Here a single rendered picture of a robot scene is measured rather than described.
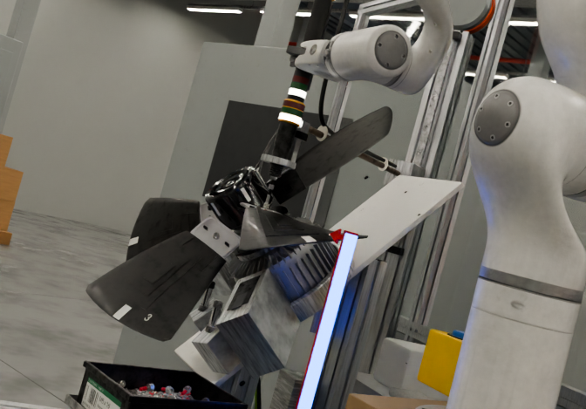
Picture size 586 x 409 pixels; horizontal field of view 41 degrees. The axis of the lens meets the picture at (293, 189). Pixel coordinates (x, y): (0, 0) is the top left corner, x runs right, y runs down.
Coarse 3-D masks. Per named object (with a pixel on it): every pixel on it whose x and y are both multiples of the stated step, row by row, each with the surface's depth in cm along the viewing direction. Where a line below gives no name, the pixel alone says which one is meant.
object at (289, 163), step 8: (296, 128) 154; (304, 128) 155; (296, 136) 153; (304, 136) 154; (296, 144) 153; (296, 152) 154; (264, 160) 151; (272, 160) 148; (280, 160) 148; (288, 160) 149
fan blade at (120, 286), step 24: (168, 240) 152; (192, 240) 152; (120, 264) 150; (144, 264) 148; (168, 264) 148; (192, 264) 149; (216, 264) 150; (96, 288) 147; (120, 288) 145; (144, 288) 144; (168, 288) 145; (192, 288) 145; (144, 312) 140; (168, 312) 141; (168, 336) 136
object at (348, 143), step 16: (384, 112) 154; (352, 128) 153; (368, 128) 158; (384, 128) 164; (320, 144) 153; (336, 144) 157; (352, 144) 161; (368, 144) 166; (304, 160) 156; (320, 160) 160; (336, 160) 163; (304, 176) 161; (320, 176) 164
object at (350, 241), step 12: (348, 240) 119; (348, 252) 119; (348, 264) 119; (336, 276) 119; (336, 288) 119; (336, 300) 119; (324, 312) 118; (336, 312) 119; (324, 324) 119; (324, 336) 119; (324, 348) 119; (312, 360) 118; (312, 372) 118; (312, 384) 119; (312, 396) 119; (300, 408) 118
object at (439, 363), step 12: (432, 336) 130; (444, 336) 128; (432, 348) 130; (444, 348) 127; (456, 348) 124; (432, 360) 129; (444, 360) 126; (456, 360) 123; (420, 372) 131; (432, 372) 128; (444, 372) 125; (432, 384) 127; (444, 384) 125
